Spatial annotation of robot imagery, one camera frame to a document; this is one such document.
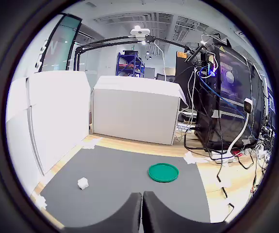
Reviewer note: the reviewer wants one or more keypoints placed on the round green lid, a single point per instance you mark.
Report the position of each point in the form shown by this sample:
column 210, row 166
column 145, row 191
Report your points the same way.
column 163, row 172

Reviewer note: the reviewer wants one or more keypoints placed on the small white plastic terminal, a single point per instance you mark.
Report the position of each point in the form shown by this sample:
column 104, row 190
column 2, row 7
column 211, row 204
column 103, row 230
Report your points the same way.
column 83, row 183

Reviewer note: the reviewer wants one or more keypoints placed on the white gooseneck webcam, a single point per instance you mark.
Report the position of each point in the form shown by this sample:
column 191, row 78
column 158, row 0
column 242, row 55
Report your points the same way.
column 247, row 105

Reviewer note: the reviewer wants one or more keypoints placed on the blue metal shelf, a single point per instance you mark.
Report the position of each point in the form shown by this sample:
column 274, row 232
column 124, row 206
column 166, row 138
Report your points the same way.
column 129, row 64

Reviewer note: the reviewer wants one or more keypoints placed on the dark grey mat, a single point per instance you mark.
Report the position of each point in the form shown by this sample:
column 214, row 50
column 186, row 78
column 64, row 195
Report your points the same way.
column 117, row 170

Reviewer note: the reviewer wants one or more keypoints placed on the white tape piece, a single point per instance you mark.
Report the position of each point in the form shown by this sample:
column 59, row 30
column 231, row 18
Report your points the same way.
column 229, row 201
column 90, row 143
column 191, row 159
column 41, row 202
column 223, row 184

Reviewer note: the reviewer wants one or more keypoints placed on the black computer case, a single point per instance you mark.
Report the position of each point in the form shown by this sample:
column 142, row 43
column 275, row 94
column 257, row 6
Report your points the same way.
column 226, row 92

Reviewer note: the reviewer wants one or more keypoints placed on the white power strip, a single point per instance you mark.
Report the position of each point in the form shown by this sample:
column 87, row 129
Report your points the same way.
column 223, row 157

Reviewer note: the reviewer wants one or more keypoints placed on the black monitor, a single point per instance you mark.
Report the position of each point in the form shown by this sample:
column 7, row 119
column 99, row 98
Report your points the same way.
column 181, row 72

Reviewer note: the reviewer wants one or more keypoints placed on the white cardboard box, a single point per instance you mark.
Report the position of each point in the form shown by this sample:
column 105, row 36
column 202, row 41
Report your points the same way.
column 134, row 114

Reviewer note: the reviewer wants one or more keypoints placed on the white camera on boom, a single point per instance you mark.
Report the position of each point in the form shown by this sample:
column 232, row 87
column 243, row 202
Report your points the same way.
column 139, row 32

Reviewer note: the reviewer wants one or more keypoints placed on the white partition board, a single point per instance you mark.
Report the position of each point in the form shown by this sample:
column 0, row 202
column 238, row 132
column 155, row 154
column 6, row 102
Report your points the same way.
column 59, row 114
column 18, row 116

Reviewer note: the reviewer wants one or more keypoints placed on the dark glass door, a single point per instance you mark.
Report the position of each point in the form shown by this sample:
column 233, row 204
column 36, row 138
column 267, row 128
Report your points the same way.
column 61, row 43

